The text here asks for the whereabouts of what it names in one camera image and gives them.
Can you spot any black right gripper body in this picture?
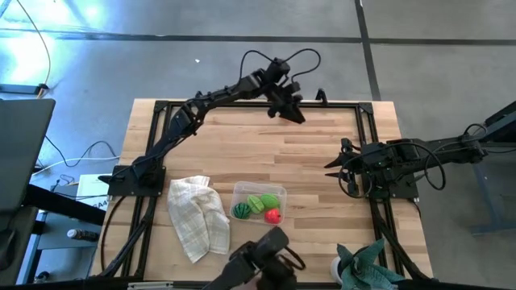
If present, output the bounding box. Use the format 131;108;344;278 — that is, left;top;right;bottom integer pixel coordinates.
342;139;388;189

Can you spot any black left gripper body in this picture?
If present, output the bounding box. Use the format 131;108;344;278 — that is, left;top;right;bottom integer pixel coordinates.
264;80;303;110

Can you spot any smooth green toy fruit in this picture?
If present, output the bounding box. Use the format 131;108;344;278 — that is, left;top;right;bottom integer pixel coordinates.
260;193;281;209

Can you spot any clear plastic container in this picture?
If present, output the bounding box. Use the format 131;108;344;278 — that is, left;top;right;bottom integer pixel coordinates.
229;180;288;226

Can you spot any light green toy cabbage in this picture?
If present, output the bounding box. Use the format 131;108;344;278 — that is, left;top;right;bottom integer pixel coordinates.
246;194;266;215

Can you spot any striped toy watermelon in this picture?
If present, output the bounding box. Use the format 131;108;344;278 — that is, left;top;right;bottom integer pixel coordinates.
232;202;252;221

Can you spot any white plant pot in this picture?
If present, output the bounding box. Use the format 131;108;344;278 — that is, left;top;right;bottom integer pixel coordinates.
330;256;343;284

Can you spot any green fabric plant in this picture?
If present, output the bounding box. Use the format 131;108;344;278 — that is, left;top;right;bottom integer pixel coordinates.
336;238;406;290

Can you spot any table with grey-blue legs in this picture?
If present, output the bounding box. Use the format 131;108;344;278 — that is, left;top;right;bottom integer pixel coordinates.
444;100;516;234

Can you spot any white checked cloth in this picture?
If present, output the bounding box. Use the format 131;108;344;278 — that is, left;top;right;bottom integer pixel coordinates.
166;175;231;264

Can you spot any white paper sheet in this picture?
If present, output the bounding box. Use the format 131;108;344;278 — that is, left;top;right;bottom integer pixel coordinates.
76;173;110;210

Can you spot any dark bottle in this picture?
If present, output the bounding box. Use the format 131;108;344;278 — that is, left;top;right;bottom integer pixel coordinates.
66;228;100;242

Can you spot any grey monitor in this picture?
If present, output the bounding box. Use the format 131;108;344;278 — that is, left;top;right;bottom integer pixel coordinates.
0;98;56;213

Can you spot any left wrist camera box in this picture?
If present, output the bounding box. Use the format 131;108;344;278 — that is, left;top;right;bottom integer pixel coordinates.
264;58;292;84

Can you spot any black metal table frame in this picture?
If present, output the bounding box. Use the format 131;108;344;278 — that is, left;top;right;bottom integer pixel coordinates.
90;87;435;283

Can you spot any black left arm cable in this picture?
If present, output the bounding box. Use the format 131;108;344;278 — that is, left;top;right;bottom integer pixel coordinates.
239;48;323;85

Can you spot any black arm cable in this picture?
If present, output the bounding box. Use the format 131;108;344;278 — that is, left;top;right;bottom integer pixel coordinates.
337;140;447;198
239;48;323;85

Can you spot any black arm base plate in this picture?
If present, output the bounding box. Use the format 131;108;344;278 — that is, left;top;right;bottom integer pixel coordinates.
98;164;167;198
368;172;420;201

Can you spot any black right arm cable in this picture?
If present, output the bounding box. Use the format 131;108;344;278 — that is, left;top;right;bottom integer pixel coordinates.
337;140;447;198

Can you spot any white floor cable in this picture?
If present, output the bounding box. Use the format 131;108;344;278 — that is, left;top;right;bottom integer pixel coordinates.
31;155;122;176

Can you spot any yellow floor cable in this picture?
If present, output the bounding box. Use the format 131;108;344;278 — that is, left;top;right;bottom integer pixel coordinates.
15;0;52;100

